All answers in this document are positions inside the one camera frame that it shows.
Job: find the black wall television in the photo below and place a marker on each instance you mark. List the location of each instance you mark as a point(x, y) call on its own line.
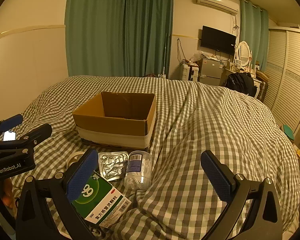
point(218, 40)

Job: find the green curtain by wardrobe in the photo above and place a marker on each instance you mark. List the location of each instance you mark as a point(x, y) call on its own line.
point(255, 31)

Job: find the black backpack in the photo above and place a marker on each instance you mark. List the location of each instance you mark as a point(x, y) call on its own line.
point(241, 82)

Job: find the grey checkered bed cover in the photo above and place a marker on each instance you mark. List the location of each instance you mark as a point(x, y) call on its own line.
point(191, 117)

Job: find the white tape roll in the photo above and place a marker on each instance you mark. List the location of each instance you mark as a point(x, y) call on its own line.
point(74, 157)

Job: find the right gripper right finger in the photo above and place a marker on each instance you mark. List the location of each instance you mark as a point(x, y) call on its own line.
point(263, 220)

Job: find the white air conditioner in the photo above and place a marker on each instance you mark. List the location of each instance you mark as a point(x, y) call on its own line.
point(223, 5)

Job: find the white suitcase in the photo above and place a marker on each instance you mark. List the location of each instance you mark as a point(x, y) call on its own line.
point(189, 72)

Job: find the green white medicine box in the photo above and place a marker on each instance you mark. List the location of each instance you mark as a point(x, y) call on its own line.
point(100, 203)

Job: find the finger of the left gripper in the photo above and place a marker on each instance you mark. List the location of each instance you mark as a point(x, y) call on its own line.
point(8, 124)
point(30, 140)

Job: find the clear cotton swab jar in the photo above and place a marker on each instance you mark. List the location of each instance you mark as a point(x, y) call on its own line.
point(139, 171)

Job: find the silver blister pill pack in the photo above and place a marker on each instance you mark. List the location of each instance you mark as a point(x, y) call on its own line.
point(112, 165)

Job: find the white oval vanity mirror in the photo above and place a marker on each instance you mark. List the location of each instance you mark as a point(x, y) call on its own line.
point(243, 55)

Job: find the smartphone with lit screen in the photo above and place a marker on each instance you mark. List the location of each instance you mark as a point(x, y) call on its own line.
point(9, 136)

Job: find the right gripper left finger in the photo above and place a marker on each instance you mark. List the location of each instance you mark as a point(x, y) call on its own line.
point(34, 219)

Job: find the silver mini fridge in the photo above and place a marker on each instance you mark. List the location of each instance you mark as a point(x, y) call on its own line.
point(210, 72)

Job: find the brown cardboard box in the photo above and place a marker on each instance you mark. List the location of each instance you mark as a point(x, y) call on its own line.
point(117, 119)

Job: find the green round stool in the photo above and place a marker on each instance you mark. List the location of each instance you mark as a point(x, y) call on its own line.
point(288, 132)

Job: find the large green curtain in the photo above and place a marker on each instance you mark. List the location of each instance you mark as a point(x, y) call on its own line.
point(118, 37)

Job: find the white louvered wardrobe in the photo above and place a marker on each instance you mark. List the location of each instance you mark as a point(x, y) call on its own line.
point(283, 70)

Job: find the person's left hand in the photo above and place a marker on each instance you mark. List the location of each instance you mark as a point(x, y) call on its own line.
point(6, 195)

